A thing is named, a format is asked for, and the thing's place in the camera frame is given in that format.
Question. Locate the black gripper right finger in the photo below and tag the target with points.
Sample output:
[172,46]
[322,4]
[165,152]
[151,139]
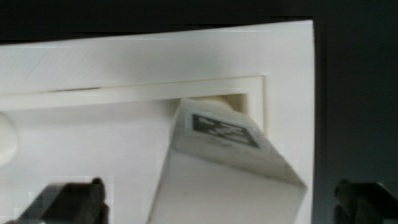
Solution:
[366,203]

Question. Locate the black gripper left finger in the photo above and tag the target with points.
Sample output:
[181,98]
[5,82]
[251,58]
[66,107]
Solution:
[68,204]

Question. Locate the white leg with tag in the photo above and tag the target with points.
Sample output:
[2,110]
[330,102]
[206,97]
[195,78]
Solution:
[227,184]

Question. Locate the white square table top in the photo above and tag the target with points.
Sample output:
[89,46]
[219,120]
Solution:
[92,134]

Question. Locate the white obstacle fence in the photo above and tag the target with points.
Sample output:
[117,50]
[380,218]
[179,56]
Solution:
[261,50]

